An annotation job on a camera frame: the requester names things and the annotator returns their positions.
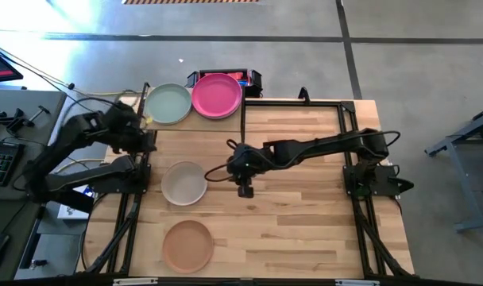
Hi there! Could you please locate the black flat bar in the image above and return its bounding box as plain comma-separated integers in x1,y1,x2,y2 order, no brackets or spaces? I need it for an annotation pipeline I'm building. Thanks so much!
29,190,95,215

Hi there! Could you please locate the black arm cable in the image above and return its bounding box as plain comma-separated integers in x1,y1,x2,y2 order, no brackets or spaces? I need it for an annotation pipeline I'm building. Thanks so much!
58,96,122,128
204,138,238,184

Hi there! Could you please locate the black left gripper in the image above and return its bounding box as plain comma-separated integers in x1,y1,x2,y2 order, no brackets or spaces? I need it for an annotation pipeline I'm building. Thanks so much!
102,102,158,154

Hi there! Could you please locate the grey metal table stand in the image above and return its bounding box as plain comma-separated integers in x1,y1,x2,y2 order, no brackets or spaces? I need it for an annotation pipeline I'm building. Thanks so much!
423,102,483,234

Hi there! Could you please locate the yellow floor cable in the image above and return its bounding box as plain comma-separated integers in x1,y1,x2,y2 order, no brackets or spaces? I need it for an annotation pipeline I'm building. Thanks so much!
71,87,142,99

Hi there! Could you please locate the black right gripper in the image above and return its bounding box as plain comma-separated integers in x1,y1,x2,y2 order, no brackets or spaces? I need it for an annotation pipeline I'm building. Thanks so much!
226,143,274,199

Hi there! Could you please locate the magenta plate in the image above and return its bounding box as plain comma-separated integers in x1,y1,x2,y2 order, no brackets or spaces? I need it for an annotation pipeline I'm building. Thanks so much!
191,72,243,118

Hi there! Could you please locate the red and black toolbox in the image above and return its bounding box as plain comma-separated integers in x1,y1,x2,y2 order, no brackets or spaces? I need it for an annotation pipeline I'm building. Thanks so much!
185,68,264,99

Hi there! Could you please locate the grey beige plate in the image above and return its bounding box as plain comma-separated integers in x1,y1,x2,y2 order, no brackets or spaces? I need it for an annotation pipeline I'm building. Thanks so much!
160,160,208,207

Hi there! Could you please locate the grey desk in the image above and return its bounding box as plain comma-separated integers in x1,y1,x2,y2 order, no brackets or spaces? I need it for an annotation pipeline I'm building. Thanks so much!
0,89,68,281

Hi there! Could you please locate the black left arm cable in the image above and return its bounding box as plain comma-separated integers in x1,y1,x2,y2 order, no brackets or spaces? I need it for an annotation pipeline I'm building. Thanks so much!
58,96,122,128

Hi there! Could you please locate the brown plate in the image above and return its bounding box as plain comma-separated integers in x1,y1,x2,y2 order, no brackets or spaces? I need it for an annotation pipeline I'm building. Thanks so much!
162,219,214,275

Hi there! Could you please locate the black wire dish rack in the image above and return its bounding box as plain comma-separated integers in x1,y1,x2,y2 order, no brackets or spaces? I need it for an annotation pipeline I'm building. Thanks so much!
139,82,245,147

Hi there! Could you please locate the black clamp mount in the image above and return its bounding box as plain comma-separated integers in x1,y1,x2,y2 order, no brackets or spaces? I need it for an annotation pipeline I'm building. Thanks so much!
0,104,51,134

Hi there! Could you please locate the white booklet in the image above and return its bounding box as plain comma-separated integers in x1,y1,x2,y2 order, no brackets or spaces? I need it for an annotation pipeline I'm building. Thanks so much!
56,184,93,221

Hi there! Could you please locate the white bracket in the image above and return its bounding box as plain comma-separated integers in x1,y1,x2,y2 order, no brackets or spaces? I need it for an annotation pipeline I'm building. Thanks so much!
334,279,381,286
113,277,159,286

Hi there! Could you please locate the black aluminium rig frame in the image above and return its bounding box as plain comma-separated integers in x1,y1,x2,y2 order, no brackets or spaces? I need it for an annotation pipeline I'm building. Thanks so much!
75,81,416,279

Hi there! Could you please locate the black keyboard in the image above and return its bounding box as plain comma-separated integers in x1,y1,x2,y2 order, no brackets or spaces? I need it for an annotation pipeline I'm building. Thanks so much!
0,139,25,187

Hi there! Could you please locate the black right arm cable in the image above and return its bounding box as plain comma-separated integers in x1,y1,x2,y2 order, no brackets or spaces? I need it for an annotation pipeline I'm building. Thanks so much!
204,138,238,184

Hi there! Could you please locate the black floor cable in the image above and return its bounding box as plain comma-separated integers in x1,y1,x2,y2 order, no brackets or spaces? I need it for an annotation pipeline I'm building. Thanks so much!
0,39,122,120

